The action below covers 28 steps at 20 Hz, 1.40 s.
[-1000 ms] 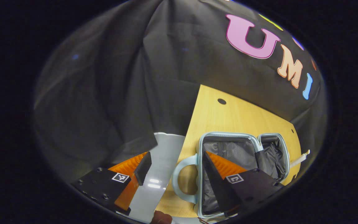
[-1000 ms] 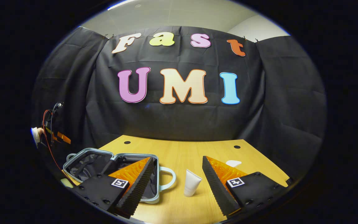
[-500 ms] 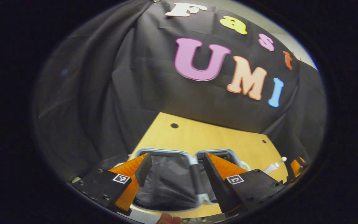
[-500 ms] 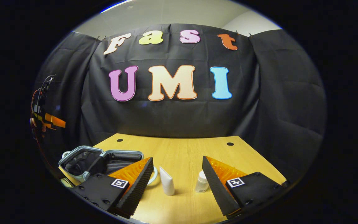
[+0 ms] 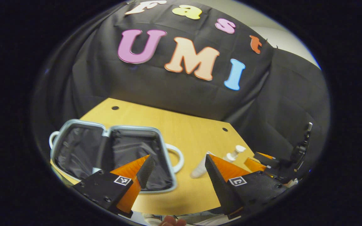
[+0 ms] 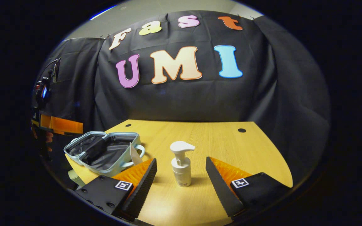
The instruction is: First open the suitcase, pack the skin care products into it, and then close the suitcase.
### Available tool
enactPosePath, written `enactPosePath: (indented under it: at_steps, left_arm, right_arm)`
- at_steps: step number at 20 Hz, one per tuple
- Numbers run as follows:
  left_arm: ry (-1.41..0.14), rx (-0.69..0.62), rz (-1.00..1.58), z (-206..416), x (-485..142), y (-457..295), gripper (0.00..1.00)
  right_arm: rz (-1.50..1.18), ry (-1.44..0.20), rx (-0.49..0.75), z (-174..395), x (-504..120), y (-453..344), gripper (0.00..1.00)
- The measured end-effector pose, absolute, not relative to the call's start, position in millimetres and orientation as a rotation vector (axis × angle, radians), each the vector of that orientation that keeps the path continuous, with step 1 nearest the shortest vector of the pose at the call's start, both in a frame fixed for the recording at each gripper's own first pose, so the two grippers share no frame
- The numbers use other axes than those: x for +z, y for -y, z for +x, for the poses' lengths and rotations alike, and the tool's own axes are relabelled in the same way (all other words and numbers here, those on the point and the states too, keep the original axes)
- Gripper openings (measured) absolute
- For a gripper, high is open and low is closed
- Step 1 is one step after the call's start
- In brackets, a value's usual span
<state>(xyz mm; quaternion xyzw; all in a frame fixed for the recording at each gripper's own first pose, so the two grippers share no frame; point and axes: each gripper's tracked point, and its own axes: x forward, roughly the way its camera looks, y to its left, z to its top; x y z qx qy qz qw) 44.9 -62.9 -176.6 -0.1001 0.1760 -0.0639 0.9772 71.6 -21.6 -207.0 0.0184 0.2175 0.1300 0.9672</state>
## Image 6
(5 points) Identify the white pump bottle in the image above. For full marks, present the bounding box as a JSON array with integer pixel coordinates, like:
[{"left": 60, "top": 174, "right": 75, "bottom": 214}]
[{"left": 170, "top": 141, "right": 196, "bottom": 187}]

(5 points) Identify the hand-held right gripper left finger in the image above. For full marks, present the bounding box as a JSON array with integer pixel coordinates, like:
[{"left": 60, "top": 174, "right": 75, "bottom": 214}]
[{"left": 74, "top": 158, "right": 158, "bottom": 219}]

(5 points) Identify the pale green box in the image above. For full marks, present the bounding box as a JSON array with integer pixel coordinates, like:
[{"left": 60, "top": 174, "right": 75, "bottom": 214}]
[{"left": 68, "top": 169, "right": 86, "bottom": 188}]

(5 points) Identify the light blue suitcase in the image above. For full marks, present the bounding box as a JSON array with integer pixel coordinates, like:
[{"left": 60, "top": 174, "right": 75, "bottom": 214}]
[{"left": 63, "top": 131, "right": 145, "bottom": 178}]

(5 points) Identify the black backdrop cloth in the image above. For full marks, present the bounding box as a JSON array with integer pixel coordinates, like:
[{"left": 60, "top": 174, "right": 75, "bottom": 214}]
[{"left": 32, "top": 11, "right": 331, "bottom": 182}]

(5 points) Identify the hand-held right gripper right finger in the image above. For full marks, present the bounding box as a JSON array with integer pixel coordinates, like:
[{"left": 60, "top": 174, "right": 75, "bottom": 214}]
[{"left": 205, "top": 156, "right": 291, "bottom": 218}]

